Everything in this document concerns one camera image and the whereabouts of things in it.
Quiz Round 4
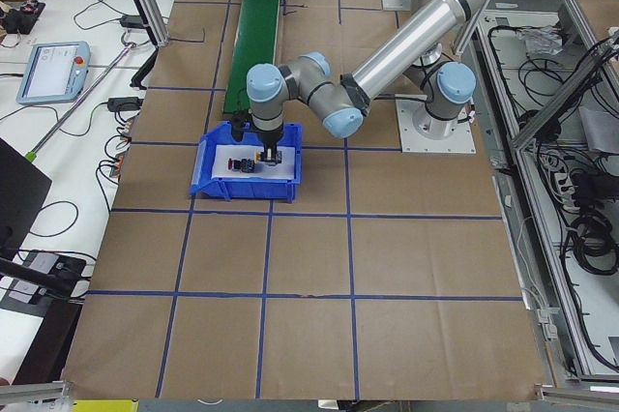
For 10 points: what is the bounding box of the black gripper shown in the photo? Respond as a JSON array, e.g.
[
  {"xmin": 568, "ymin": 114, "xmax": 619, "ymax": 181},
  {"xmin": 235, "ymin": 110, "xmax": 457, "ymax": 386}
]
[{"xmin": 256, "ymin": 127, "xmax": 283, "ymax": 166}]

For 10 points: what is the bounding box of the red push button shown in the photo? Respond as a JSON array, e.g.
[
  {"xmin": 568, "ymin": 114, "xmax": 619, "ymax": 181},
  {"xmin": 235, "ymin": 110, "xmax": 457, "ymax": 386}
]
[{"xmin": 227, "ymin": 158, "xmax": 256, "ymax": 174}]

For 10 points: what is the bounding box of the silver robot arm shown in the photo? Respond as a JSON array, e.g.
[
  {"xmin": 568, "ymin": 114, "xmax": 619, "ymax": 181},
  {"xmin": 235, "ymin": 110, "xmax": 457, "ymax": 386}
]
[{"xmin": 246, "ymin": 0, "xmax": 484, "ymax": 164}]

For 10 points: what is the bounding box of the white foam pad left bin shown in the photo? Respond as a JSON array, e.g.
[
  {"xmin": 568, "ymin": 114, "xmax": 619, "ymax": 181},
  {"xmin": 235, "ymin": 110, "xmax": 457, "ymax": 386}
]
[{"xmin": 212, "ymin": 145, "xmax": 296, "ymax": 180}]

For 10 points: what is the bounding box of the blue left plastic bin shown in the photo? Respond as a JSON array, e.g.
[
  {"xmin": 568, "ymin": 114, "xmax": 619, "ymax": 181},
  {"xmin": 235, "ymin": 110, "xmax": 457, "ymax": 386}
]
[{"xmin": 190, "ymin": 122, "xmax": 302, "ymax": 202}]

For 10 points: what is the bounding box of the green conveyor belt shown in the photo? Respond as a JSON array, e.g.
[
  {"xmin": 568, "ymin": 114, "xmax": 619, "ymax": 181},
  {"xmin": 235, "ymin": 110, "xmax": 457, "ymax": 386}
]
[{"xmin": 222, "ymin": 0, "xmax": 280, "ymax": 116}]

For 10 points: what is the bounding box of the black power adapter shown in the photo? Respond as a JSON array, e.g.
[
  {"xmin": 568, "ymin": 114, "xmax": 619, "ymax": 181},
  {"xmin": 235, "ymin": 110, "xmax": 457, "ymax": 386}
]
[{"xmin": 119, "ymin": 15, "xmax": 146, "ymax": 29}]

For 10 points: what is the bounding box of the teach pendant tablet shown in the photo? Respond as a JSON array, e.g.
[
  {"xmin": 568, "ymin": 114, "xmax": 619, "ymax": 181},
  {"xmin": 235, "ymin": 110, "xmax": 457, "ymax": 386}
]
[{"xmin": 15, "ymin": 41, "xmax": 91, "ymax": 105}]

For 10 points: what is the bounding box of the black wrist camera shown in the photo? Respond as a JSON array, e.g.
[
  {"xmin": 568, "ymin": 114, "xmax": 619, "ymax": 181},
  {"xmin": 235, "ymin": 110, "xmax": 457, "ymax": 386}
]
[{"xmin": 230, "ymin": 110, "xmax": 251, "ymax": 142}]

